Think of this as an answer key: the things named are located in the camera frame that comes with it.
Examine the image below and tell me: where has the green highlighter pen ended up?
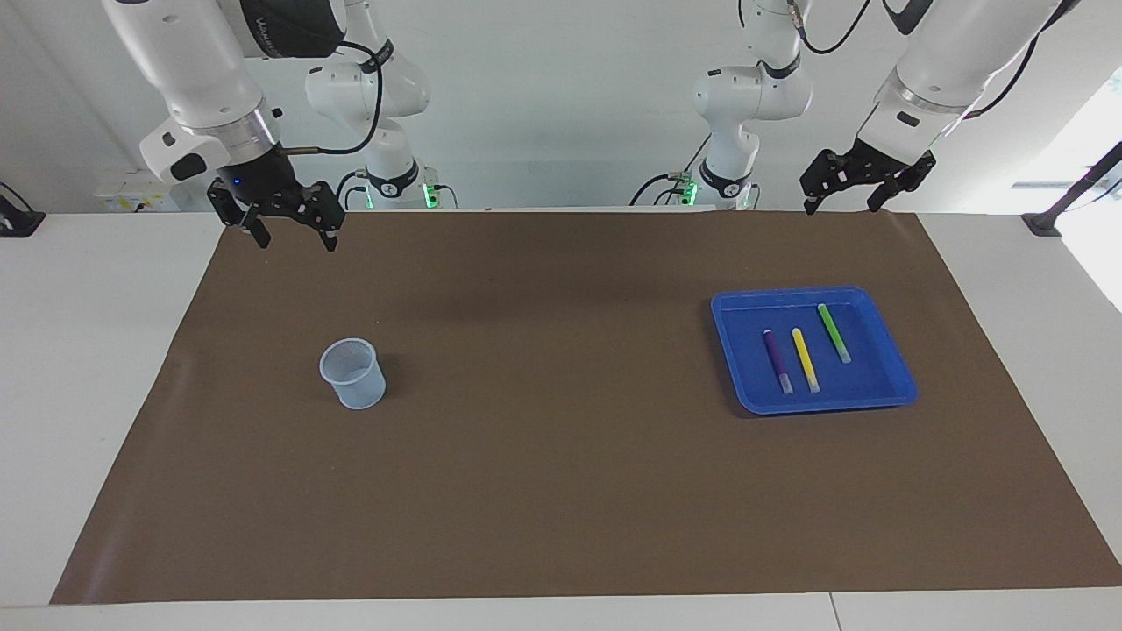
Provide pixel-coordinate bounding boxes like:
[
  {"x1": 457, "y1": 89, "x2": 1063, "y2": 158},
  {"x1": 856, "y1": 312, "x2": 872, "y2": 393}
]
[{"x1": 817, "y1": 303, "x2": 853, "y2": 365}]

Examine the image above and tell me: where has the yellow highlighter pen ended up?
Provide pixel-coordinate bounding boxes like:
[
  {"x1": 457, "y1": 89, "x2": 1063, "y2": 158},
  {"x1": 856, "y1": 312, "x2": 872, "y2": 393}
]
[{"x1": 792, "y1": 327, "x2": 821, "y2": 393}]

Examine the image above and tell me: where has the purple highlighter pen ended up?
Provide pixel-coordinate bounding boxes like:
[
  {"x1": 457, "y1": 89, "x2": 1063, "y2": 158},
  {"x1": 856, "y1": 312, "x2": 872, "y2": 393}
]
[{"x1": 763, "y1": 329, "x2": 794, "y2": 394}]

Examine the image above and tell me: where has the blue plastic tray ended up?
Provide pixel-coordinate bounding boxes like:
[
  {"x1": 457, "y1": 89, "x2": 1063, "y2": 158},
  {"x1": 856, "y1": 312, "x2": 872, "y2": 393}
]
[{"x1": 710, "y1": 286, "x2": 920, "y2": 416}]

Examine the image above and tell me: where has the translucent blue plastic cup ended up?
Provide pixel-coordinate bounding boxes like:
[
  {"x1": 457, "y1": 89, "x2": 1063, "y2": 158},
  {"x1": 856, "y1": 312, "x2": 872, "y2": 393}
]
[{"x1": 319, "y1": 337, "x2": 387, "y2": 410}]

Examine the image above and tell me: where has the black table clamp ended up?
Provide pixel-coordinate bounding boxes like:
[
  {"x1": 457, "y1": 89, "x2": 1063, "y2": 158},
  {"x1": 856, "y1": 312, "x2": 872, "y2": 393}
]
[{"x1": 0, "y1": 181, "x2": 46, "y2": 238}]

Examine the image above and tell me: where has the brown table mat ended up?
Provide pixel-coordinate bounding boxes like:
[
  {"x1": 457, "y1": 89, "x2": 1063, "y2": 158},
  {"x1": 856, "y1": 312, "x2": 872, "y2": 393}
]
[{"x1": 48, "y1": 209, "x2": 1122, "y2": 606}]

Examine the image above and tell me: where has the black base cable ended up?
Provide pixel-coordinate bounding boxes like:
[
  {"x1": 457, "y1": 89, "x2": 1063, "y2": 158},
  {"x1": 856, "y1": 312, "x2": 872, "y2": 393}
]
[
  {"x1": 629, "y1": 131, "x2": 713, "y2": 207},
  {"x1": 333, "y1": 171, "x2": 369, "y2": 211}
]

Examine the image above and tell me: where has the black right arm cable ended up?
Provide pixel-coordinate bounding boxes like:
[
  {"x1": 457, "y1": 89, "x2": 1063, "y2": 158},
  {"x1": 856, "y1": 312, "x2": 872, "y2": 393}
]
[{"x1": 280, "y1": 39, "x2": 385, "y2": 157}]

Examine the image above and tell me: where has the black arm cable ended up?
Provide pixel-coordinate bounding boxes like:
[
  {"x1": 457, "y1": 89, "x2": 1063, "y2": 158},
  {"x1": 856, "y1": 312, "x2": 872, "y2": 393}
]
[
  {"x1": 280, "y1": 39, "x2": 385, "y2": 157},
  {"x1": 785, "y1": 0, "x2": 1075, "y2": 119}
]

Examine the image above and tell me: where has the white wall socket box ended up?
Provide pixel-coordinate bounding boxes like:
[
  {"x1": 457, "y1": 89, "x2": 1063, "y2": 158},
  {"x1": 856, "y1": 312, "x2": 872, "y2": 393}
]
[{"x1": 94, "y1": 180, "x2": 176, "y2": 214}]

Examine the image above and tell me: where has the black camera stand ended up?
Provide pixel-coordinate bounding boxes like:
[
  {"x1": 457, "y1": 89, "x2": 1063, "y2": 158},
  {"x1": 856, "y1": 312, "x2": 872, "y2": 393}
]
[{"x1": 1021, "y1": 140, "x2": 1122, "y2": 238}]

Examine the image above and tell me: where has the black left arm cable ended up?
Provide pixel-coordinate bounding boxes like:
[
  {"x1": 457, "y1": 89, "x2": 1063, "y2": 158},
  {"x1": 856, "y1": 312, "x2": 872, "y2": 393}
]
[{"x1": 785, "y1": 0, "x2": 1075, "y2": 119}]

